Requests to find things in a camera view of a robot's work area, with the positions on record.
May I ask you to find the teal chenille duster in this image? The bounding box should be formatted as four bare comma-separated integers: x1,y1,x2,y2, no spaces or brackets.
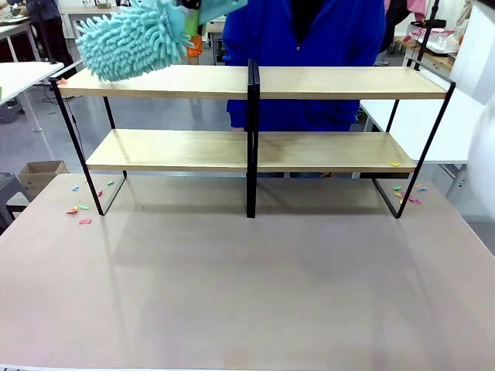
74,0,249,83

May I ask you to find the orange cloth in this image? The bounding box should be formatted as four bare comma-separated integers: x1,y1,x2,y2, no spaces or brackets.
186,36,205,60

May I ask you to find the grey background desk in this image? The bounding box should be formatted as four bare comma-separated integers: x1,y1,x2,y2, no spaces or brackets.
61,5,114,39

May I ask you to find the person in blue jacket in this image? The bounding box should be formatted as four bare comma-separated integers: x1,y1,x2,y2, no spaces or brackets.
221,0,388,179

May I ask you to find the person in dark trousers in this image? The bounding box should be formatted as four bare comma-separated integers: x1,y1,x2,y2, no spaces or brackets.
26,0,75,69

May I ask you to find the white side table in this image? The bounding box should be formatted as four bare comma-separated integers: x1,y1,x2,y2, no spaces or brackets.
358,89,495,203
0,61,65,134

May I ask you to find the white background desk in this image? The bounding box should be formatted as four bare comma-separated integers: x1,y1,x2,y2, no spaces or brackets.
0,17,34,63

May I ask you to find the person in black and pink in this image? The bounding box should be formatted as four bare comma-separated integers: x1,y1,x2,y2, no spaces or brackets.
380,0,427,56

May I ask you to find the cardboard box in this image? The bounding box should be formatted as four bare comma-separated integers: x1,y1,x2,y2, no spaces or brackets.
16,159,70,199

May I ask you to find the wooden side table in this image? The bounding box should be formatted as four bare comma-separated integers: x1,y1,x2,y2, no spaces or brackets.
394,35,459,71

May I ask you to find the grey stool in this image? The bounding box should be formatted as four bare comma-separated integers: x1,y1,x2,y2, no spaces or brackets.
0,171,33,233

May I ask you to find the clear plastic bag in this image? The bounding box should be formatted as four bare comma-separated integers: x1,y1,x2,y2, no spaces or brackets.
408,21,466,53

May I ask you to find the white panel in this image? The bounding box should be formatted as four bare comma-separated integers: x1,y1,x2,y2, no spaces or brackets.
449,0,495,106

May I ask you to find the wooden shelf unit black frame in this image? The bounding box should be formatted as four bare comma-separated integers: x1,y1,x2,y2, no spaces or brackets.
247,57,457,220
49,57,256,219

